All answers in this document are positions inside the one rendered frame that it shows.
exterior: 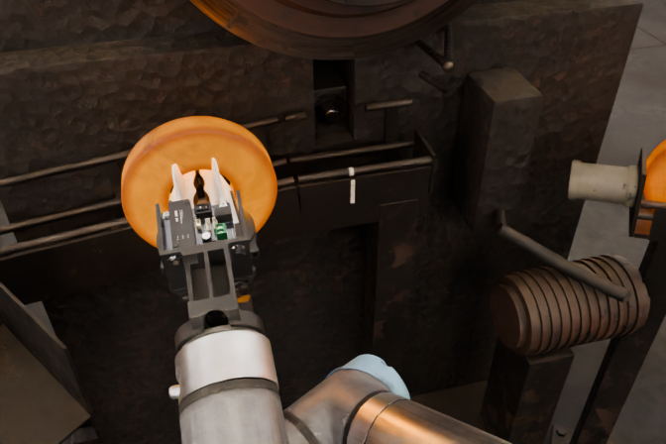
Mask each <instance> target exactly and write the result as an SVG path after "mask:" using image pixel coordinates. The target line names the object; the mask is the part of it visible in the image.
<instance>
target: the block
mask: <svg viewBox="0 0 666 444"><path fill-rule="evenodd" d="M541 105H542V95H541V92H540V91H538V90H537V89H536V88H535V87H534V86H533V85H532V84H531V83H530V82H529V81H527V80H526V79H525V78H524V77H523V76H522V75H521V74H520V73H519V72H518V71H516V70H515V69H513V68H510V67H504V68H496V69H488V70H480V71H472V72H470V73H468V75H467V77H466V84H465V91H464V99H463V106H462V114H461V121H460V129H459V136H458V144H457V151H456V159H455V165H454V173H453V180H452V188H451V200H452V202H453V203H454V205H455V207H456V208H457V210H458V211H459V213H460V214H461V216H462V217H463V219H464V220H465V222H466V223H467V225H468V226H469V228H470V229H471V230H472V231H474V232H483V231H488V230H494V227H493V212H494V211H495V210H496V209H498V208H501V209H504V212H505V220H506V225H508V226H509V227H510V226H512V225H514V223H515V222H516V218H517V213H518V209H519V204H520V200H521V195H522V191H523V187H524V183H525V178H526V173H527V169H528V164H529V160H530V155H531V151H532V146H533V142H534V137H535V133H536V128H537V123H538V119H539V114H540V110H541Z"/></svg>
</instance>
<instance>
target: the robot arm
mask: <svg viewBox="0 0 666 444"><path fill-rule="evenodd" d="M198 175H199V178H200V183H202V185H203V186H204V194H205V199H206V201H207V203H201V204H197V203H198V196H197V192H196V188H197V185H198ZM172 179H173V185H174V187H173V190H172V192H171V195H170V197H169V201H168V212H167V211H166V212H164V213H162V211H161V208H160V205H159V204H158V203H157V204H156V214H157V226H158V233H157V247H158V250H159V253H160V257H161V260H162V261H161V270H162V273H163V274H166V276H167V279H168V282H169V284H168V285H169V288H170V290H171V291H172V294H174V293H176V294H178V295H179V296H180V299H181V302H183V301H188V300H189V302H188V303H187V306H188V315H189V321H187V322H186V323H184V324H183V325H182V326H180V327H179V328H178V330H177V331H176V333H175V335H174V342H175V352H176V356H175V360H174V362H175V373H176V379H177V381H178V382H179V385H175V386H171V387H170V388H169V389H168V394H169V397H170V398H172V399H176V398H178V405H179V423H180V434H181V444H512V443H510V442H507V441H505V440H503V439H500V438H498V437H496V436H494V435H492V434H490V433H487V432H485V431H483V430H480V429H478V428H476V427H473V426H471V425H469V424H466V423H464V422H462V421H459V420H457V419H455V418H452V417H450V416H448V415H445V414H443V413H441V412H438V411H436V410H434V409H431V408H429V407H427V406H424V405H422V404H420V403H417V402H415V401H413V400H410V396H409V393H408V390H407V388H406V386H405V384H404V382H403V380H402V379H401V377H400V376H399V374H398V373H397V372H396V371H395V370H394V369H393V368H392V367H388V366H387V365H386V363H385V361H384V360H382V359H381V358H379V357H377V356H374V355H369V354H367V355H361V356H358V357H356V358H355V359H353V360H352V361H350V362H349V363H347V364H346V365H344V366H343V367H339V368H337V369H335V370H334V371H332V372H331V373H330V374H329V375H328V376H327V377H326V379H325V380H324V381H323V382H321V383H320V384H319V385H317V386H316V387H315V388H313V389H312V390H310V391H309V392H308V393H306V394H305V395H304V396H302V397H301V398H300V399H298V400H297V401H296V402H294V403H293V404H292V405H290V406H289V407H288V408H286V409H285V410H284V411H282V407H281V401H280V396H279V393H278V377H277V372H276V367H275V362H274V357H273V352H272V347H271V342H270V340H269V339H268V338H267V337H266V333H265V327H264V322H263V320H262V318H261V317H260V316H259V315H257V314H255V313H254V308H253V301H252V297H251V296H250V295H249V294H248V295H241V293H240V292H239V291H240V290H244V289H249V288H250V287H249V282H250V281H251V280H252V279H253V278H254V277H255V276H256V268H255V267H253V266H252V259H251V258H255V257H258V256H259V248H258V247H257V236H256V227H255V222H254V219H253V217H252V216H251V214H250V213H249V212H248V211H247V210H246V209H245V208H244V207H243V205H242V200H241V195H240V190H236V194H237V200H236V199H235V196H234V193H233V190H232V188H231V187H230V186H229V184H228V183H227V182H226V181H225V179H224V178H223V177H222V175H221V174H220V173H219V169H218V165H217V162H216V160H215V159H214V158H212V170H209V169H200V170H199V171H198V173H197V170H194V171H191V172H188V173H186V174H184V175H182V174H181V172H180V170H179V168H178V166H177V164H174V165H172ZM238 292H239V293H238Z"/></svg>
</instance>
